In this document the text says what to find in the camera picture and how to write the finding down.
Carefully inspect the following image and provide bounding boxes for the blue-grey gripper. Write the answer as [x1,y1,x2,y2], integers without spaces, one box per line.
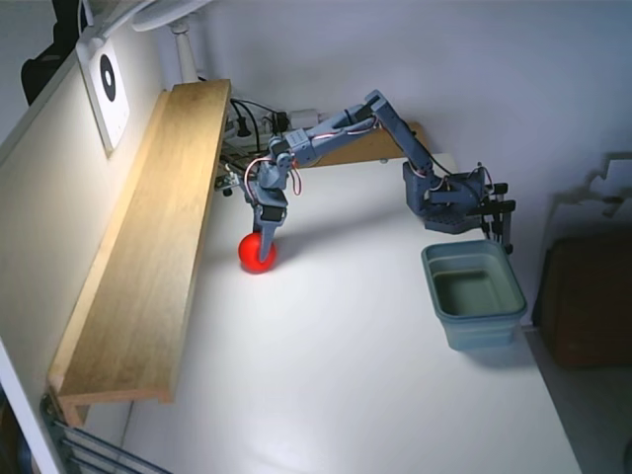
[249,185,288,263]

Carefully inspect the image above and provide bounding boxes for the red ball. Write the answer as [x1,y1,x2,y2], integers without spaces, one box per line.
[237,231,279,275]

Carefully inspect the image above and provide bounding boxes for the grey plastic container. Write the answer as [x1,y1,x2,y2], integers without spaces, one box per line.
[421,240,528,353]

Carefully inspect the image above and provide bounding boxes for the long wooden shelf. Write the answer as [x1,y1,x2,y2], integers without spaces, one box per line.
[47,78,233,429]

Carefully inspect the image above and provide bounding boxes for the white power adapter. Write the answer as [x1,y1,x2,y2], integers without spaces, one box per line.
[288,109,320,128]

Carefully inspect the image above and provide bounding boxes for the wooden back board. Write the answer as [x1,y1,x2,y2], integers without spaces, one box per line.
[300,122,431,172]

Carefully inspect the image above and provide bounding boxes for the white device with black circle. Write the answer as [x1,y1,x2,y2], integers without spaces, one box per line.
[76,37,132,152]

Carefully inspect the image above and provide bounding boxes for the cream partition panel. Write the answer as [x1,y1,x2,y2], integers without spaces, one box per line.
[0,29,179,474]

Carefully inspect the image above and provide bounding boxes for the black table clamp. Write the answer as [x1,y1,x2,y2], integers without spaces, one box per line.
[481,198,517,256]

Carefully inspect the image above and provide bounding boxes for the dark brown cabinet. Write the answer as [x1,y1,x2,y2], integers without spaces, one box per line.
[537,236,632,369]

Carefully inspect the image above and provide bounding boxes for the small wrist camera board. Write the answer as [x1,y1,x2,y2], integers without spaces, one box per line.
[215,170,239,199]

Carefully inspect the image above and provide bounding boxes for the metal shelf bracket rail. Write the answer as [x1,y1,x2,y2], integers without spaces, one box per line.
[215,147,271,192]

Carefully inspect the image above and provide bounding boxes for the power strip with cables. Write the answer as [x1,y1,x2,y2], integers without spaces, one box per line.
[229,98,288,164]

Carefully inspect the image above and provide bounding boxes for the white lamp post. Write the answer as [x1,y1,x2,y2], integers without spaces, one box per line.
[170,22,198,83]

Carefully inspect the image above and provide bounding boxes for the metal frame rails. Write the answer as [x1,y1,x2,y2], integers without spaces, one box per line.
[39,389,164,474]

